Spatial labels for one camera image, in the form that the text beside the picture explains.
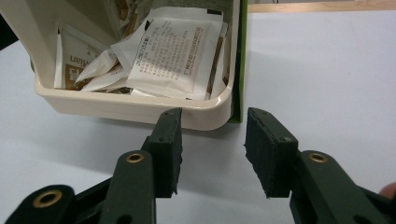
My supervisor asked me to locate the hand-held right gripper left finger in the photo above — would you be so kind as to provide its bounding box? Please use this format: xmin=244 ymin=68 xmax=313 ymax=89
xmin=99 ymin=107 xmax=183 ymax=224

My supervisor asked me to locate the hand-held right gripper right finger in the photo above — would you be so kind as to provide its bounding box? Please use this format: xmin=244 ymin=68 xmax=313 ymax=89
xmin=243 ymin=107 xmax=393 ymax=224

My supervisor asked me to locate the cream plastic drawer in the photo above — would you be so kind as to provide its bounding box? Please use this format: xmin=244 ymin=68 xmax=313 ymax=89
xmin=0 ymin=0 xmax=241 ymax=132

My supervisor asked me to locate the pile of white sachets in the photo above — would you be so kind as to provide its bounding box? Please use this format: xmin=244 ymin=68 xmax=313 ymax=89
xmin=53 ymin=0 xmax=232 ymax=102

